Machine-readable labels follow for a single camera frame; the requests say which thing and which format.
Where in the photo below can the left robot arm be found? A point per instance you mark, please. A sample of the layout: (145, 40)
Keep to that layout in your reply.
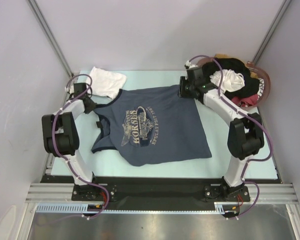
(60, 134)

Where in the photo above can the mustard yellow garment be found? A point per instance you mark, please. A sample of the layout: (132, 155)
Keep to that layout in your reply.
(221, 56)

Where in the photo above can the light blue table mat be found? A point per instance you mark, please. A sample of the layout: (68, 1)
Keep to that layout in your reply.
(109, 163)

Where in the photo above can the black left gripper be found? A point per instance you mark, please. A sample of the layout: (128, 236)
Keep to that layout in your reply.
(92, 106)

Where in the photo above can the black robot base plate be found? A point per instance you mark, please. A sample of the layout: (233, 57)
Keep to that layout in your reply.
(175, 193)

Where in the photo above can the aluminium frame rail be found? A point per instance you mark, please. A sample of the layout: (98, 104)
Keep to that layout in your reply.
(52, 188)

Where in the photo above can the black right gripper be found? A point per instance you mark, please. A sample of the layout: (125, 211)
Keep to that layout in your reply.
(183, 81)

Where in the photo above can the white graphic tank top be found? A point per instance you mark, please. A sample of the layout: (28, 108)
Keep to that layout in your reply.
(106, 83)

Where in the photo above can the white strappy garment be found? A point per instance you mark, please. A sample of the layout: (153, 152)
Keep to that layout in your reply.
(231, 81)

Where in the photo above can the pink plastic laundry basket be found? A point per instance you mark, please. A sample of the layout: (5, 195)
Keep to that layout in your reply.
(264, 82)

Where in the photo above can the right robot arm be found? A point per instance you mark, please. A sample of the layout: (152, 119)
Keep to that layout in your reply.
(245, 137)

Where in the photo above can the white cable duct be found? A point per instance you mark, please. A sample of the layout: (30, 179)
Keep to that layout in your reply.
(94, 208)

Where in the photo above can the red garment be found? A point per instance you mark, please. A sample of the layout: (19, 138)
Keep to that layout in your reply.
(245, 102)

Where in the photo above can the black garment pile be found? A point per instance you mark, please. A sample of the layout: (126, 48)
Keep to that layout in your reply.
(251, 84)

